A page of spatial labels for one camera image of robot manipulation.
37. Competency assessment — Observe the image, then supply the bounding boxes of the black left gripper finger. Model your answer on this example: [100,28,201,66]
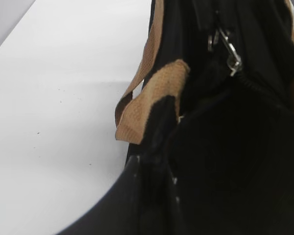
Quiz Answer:
[62,96,179,235]

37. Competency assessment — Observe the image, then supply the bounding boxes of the black fabric bag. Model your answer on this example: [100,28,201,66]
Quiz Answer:
[126,0,294,235]

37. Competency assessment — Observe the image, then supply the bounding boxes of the silver zipper pull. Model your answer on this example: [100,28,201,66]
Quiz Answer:
[208,26,243,77]

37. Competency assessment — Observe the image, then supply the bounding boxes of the tan bag strap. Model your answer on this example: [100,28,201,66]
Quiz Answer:
[115,0,191,144]

